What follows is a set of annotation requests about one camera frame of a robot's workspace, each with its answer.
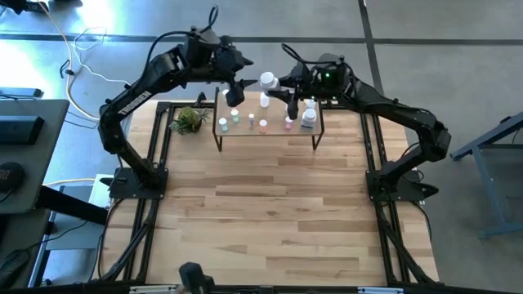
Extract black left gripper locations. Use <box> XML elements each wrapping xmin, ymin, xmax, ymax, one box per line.
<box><xmin>214</xmin><ymin>36</ymin><xmax>259</xmax><ymax>108</ymax></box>

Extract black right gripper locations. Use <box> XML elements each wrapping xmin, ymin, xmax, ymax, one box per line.
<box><xmin>269</xmin><ymin>60</ymin><xmax>328</xmax><ymax>120</ymax></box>

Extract large white round jar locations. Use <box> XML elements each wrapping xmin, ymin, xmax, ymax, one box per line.
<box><xmin>259</xmin><ymin>71</ymin><xmax>282</xmax><ymax>91</ymax></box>

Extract white bottle blue label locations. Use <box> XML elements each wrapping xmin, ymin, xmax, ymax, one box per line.
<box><xmin>300</xmin><ymin>108</ymin><xmax>318</xmax><ymax>131</ymax></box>

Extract wooden shelf black legs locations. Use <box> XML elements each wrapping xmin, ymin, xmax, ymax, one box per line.
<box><xmin>212</xmin><ymin>86</ymin><xmax>327</xmax><ymax>151</ymax></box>

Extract potted green plant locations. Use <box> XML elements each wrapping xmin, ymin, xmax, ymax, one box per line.
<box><xmin>168</xmin><ymin>105</ymin><xmax>210</xmax><ymax>135</ymax></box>

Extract white box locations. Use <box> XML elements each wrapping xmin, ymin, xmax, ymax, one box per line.
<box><xmin>87</xmin><ymin>173</ymin><xmax>114</xmax><ymax>209</ymax></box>

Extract black handheld device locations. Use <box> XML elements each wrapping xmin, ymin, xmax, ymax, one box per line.
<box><xmin>178</xmin><ymin>262</ymin><xmax>217</xmax><ymax>294</ymax></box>

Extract black desk leg bar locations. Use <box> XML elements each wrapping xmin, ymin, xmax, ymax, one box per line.
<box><xmin>35</xmin><ymin>185</ymin><xmax>110</xmax><ymax>225</ymax></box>

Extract grey desk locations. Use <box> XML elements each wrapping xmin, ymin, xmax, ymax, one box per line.
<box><xmin>0</xmin><ymin>99</ymin><xmax>70</xmax><ymax>216</ymax></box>

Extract person's shoe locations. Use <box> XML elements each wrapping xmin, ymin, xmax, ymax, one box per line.
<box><xmin>0</xmin><ymin>0</ymin><xmax>51</xmax><ymax>13</ymax></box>

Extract black box device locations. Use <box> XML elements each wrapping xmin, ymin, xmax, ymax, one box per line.
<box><xmin>0</xmin><ymin>115</ymin><xmax>45</xmax><ymax>145</ymax></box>

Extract grey floor plate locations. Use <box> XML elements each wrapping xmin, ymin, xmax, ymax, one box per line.
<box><xmin>43</xmin><ymin>212</ymin><xmax>106</xmax><ymax>251</ymax></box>

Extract black cap orange print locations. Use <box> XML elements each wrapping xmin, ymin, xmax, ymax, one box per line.
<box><xmin>0</xmin><ymin>161</ymin><xmax>26</xmax><ymax>194</ymax></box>

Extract black aluminium frame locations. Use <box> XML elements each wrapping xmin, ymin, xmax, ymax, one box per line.
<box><xmin>92</xmin><ymin>91</ymin><xmax>440</xmax><ymax>287</ymax></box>

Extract white floor cable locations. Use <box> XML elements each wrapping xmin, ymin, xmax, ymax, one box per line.
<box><xmin>73</xmin><ymin>26</ymin><xmax>142</xmax><ymax>105</ymax></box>

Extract yellow floor cable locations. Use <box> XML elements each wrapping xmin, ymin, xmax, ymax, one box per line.
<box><xmin>35</xmin><ymin>0</ymin><xmax>123</xmax><ymax>122</ymax></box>

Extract white edge bracket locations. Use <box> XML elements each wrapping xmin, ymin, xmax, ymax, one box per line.
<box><xmin>129</xmin><ymin>285</ymin><xmax>177</xmax><ymax>294</ymax></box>
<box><xmin>358</xmin><ymin>287</ymin><xmax>405</xmax><ymax>294</ymax></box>

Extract grey-blue table leg frame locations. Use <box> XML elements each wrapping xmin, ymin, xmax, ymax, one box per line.
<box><xmin>449</xmin><ymin>110</ymin><xmax>523</xmax><ymax>240</ymax></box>

